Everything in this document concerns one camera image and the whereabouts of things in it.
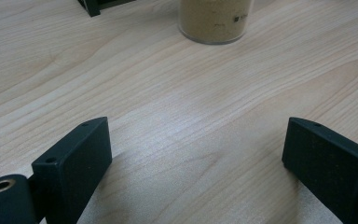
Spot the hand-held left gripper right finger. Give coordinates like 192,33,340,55
282,117,358,224

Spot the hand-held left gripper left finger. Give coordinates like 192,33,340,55
31,116,113,224

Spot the black metal two-tier rack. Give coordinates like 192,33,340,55
77,0,136,18

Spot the glass jar with metal lid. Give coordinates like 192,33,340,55
177,0,255,46

